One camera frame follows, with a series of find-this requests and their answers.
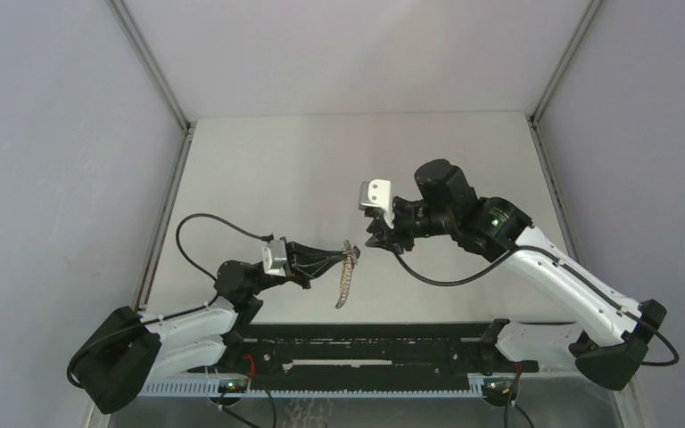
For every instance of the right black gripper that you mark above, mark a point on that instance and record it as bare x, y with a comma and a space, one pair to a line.
381, 234

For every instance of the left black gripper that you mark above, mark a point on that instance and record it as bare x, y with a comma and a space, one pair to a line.
299, 254

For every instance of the metal keyring with small rings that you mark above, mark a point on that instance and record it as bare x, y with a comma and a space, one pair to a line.
351, 256

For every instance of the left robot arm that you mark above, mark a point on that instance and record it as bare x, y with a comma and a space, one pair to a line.
130, 350

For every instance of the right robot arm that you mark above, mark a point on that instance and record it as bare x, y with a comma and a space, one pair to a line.
607, 340

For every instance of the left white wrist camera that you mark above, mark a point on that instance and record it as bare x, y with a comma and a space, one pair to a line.
274, 257

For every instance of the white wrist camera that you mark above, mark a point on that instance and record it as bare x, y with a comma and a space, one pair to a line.
274, 257
375, 200

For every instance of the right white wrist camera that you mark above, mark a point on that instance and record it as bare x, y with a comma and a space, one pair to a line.
375, 200

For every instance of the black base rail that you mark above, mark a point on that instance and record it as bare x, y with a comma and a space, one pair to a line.
356, 355

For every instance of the white cable duct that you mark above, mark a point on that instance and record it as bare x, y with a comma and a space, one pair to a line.
194, 387

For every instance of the right aluminium frame post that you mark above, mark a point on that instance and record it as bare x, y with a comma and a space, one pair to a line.
611, 131

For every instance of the aluminium frame post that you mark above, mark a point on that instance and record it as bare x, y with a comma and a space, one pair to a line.
148, 172
611, 131

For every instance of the left aluminium frame post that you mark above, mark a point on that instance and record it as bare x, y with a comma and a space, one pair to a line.
148, 172

